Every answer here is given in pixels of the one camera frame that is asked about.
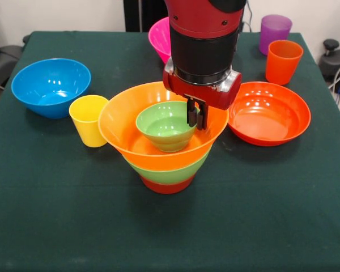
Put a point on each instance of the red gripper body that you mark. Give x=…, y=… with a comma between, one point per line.
x=224, y=95

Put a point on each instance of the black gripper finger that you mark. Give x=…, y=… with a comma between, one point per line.
x=203, y=116
x=192, y=113

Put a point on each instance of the small green ribbed bowl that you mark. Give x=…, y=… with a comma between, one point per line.
x=164, y=127

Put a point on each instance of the wide shallow orange bowl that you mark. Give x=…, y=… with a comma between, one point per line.
x=266, y=119

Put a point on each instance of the large green bowl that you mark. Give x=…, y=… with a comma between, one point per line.
x=170, y=174

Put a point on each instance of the large yellow-orange bowl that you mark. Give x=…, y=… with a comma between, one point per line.
x=116, y=127

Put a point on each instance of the small orange bowl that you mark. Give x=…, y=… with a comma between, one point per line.
x=165, y=188

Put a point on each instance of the large pink bowl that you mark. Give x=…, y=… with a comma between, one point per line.
x=160, y=37

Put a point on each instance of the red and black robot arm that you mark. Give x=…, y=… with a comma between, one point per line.
x=207, y=37

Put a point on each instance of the orange cup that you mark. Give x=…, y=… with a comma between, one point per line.
x=283, y=65

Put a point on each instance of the purple cup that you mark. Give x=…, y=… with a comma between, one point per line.
x=275, y=31

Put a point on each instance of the yellow cup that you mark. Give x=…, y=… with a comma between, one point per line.
x=85, y=122

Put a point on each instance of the black rounded base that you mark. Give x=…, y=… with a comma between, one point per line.
x=328, y=65

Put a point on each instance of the dark green tablecloth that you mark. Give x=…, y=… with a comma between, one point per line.
x=158, y=226

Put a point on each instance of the black clamp knob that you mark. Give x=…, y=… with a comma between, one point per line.
x=331, y=44

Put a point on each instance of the blue bowl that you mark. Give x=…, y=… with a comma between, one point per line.
x=51, y=85

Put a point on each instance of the small black knob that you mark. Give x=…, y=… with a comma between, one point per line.
x=26, y=39

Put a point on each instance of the dark grey chair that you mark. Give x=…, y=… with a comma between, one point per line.
x=3, y=65

